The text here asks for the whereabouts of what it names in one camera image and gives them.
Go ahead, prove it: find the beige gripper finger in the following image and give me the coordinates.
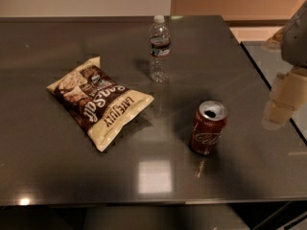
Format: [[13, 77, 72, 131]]
[[261, 66, 307, 130], [266, 27, 285, 48]]

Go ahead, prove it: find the red coke can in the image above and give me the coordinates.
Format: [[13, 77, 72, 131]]
[[189, 101, 227, 156]]

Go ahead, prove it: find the clear plastic water bottle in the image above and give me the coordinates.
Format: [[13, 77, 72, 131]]
[[149, 15, 171, 83]]

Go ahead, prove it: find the brown and cream chip bag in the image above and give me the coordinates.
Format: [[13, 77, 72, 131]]
[[47, 57, 154, 151]]

